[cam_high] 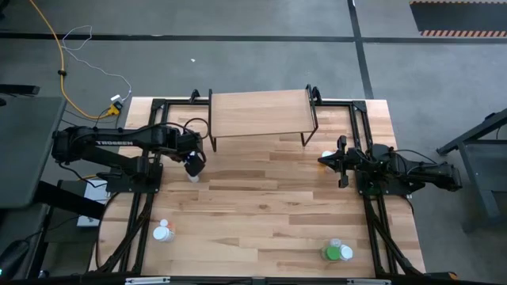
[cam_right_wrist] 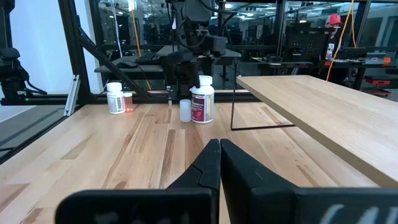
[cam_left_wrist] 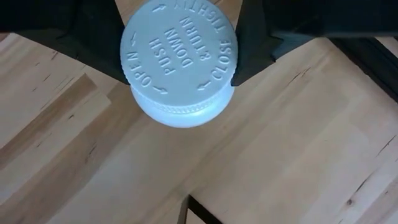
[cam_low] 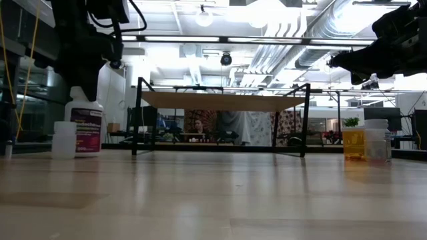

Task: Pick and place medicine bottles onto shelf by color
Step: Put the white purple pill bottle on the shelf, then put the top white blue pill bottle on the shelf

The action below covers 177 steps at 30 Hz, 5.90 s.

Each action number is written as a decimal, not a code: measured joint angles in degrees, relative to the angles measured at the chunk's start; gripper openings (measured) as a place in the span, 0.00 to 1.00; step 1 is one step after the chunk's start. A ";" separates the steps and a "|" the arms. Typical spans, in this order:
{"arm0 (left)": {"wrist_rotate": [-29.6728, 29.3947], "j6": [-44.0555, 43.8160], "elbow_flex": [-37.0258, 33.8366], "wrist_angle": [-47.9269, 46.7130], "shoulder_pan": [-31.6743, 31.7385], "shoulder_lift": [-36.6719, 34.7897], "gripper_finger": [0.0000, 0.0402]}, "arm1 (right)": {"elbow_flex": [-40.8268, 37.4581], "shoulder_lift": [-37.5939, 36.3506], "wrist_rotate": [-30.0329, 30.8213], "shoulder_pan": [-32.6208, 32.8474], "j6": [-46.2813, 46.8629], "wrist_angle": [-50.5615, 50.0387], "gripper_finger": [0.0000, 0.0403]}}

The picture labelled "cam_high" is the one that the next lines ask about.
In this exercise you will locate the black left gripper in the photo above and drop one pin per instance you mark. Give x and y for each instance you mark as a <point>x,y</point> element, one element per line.
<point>195,166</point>

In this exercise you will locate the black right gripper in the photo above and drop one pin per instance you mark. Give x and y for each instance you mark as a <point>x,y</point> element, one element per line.
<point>350,162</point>

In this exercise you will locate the yellow bottle with white cap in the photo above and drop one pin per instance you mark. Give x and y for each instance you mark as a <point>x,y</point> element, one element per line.
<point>327,153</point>

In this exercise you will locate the plain white medicine bottle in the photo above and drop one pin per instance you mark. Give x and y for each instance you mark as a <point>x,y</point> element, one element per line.
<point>193,179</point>

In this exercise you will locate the white bottle with translucent cap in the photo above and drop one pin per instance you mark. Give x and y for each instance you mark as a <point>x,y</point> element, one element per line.
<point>336,242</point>

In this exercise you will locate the green-capped medicine bottle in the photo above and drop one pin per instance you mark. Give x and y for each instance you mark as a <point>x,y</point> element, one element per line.
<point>332,253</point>

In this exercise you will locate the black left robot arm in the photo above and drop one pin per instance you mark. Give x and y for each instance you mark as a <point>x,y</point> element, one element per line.
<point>119,143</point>

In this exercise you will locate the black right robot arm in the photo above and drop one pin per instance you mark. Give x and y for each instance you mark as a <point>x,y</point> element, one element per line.
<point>428,172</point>

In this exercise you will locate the wooden shelf with black legs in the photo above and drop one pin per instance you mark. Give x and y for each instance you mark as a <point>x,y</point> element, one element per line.
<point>261,112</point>

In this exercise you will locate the small orange white-capped bottle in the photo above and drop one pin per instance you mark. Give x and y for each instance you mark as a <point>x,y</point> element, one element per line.
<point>164,223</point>

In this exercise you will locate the large white-capped bottle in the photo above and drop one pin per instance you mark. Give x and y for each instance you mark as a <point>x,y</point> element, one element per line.
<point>160,234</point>

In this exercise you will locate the white bottle with blue label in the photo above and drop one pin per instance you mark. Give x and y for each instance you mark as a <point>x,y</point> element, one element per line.
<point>346,252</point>

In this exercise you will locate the white box device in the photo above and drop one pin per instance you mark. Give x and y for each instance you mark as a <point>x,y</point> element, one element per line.
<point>95,194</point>

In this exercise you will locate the black diagonal beam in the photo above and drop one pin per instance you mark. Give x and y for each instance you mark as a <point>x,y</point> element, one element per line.
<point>67,200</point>

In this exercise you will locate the black metal desk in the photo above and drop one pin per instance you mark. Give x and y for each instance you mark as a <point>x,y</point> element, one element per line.
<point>481,166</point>

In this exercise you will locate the black office desk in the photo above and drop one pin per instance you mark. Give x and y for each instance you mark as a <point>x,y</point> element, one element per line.
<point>27,150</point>

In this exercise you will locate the black hazard-striped floor mat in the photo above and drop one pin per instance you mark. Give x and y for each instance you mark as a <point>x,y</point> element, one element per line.
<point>459,16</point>

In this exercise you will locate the black rounded device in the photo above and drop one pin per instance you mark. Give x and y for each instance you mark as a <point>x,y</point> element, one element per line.
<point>14,255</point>

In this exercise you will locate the silver aluminium bracket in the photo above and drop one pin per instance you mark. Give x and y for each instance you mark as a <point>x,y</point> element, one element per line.
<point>368,282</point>
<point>146,280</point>

